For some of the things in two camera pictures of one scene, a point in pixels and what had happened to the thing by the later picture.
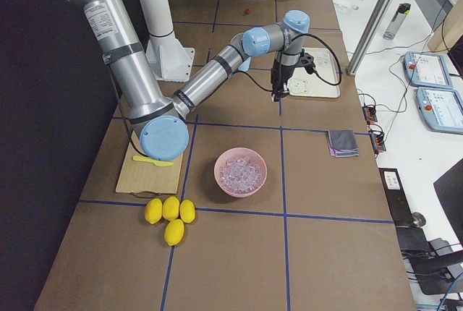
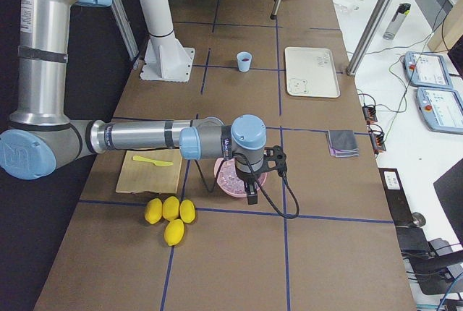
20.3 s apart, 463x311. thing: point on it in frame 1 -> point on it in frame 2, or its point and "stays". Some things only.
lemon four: [173, 232] stays
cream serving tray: [323, 82] stays
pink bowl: [240, 171] stays
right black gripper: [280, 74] -> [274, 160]
